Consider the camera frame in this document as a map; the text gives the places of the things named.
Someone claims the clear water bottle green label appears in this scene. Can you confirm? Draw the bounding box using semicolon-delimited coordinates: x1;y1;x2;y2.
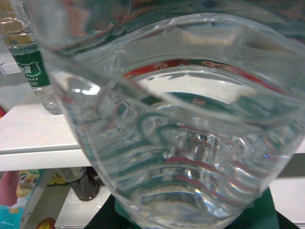
27;0;305;229

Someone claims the teal snack bag cartoon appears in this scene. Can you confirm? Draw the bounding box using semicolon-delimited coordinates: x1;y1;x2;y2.
0;169;42;229

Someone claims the dark tea bottle below shelf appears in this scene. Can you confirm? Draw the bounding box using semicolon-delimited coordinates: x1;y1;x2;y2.
56;167;99;201

